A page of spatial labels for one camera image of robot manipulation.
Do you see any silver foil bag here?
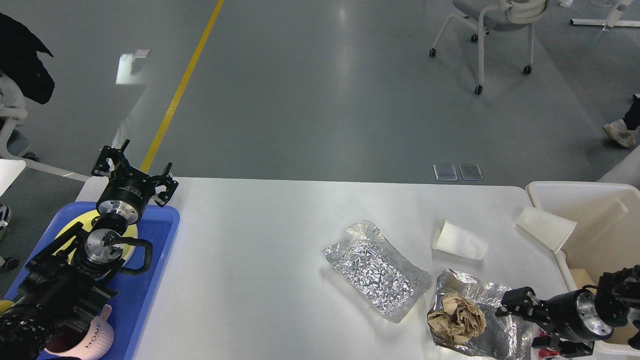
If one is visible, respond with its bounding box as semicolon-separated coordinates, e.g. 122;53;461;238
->
322;219;433;324

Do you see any crushed red can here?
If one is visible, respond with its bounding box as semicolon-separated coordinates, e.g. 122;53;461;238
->
538;329;563;360

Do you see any white paper cup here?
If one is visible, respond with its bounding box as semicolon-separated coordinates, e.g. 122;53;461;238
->
516;206;578;253
432;219;489;261

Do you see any white side table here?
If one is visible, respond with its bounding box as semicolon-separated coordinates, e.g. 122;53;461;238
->
0;158;26;196

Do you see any white office chair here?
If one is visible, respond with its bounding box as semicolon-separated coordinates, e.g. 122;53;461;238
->
429;0;549;96

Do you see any pink mug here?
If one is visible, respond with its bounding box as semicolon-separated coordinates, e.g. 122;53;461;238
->
45;304;115;360

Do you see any white plastic bin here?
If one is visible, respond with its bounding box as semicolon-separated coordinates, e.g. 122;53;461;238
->
525;181;640;356

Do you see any floor socket plate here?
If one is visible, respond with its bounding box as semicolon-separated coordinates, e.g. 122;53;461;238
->
458;163;484;182
433;163;458;182

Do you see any blue mug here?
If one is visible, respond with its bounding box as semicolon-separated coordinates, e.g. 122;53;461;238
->
0;300;14;316

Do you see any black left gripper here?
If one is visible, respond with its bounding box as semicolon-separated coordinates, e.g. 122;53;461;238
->
91;139;179;223

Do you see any black jacket on chair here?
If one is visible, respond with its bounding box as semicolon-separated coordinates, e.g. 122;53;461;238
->
0;13;55;105

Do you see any yellow plastic plate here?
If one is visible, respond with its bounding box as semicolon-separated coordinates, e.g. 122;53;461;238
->
57;210;138;264

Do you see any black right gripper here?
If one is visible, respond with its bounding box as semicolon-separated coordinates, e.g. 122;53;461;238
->
494;287;615;359

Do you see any foil wrapper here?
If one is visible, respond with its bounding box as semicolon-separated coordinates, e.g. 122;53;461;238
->
431;269;534;360

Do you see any blue plastic tray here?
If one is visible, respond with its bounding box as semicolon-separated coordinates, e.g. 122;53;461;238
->
1;202;180;360

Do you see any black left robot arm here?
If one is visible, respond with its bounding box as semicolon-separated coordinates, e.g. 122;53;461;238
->
1;140;179;360

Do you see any person in dark trousers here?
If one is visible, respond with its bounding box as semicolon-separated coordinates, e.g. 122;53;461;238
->
602;94;640;149

